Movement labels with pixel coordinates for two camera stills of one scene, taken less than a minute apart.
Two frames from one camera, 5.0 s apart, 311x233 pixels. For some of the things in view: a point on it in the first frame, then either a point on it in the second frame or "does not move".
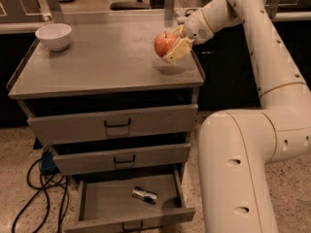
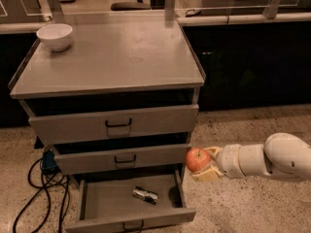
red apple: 163,42 → 196,158
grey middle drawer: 120,157 does not move
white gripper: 195,27 → 227,160
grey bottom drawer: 121,202 does not move
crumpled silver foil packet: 145,195 does not move
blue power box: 48,161 does not move
